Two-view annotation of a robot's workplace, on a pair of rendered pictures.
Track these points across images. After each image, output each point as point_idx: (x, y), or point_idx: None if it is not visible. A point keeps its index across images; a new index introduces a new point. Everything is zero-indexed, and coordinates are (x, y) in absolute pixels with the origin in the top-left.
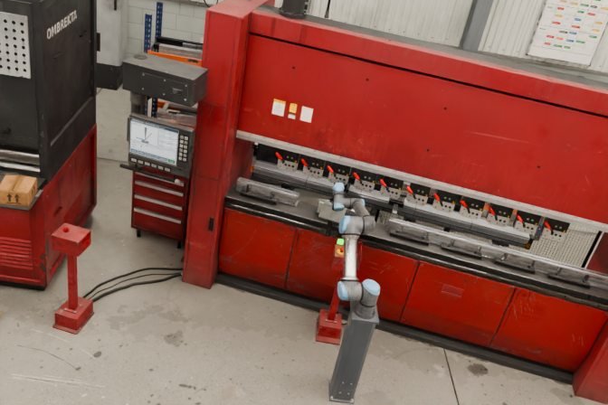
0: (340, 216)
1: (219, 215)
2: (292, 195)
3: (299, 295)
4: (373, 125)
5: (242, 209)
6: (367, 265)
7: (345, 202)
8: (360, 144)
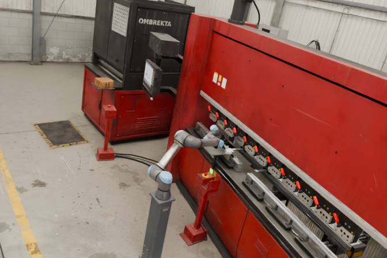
0: (216, 153)
1: None
2: None
3: None
4: (248, 94)
5: None
6: (225, 200)
7: (209, 136)
8: (241, 107)
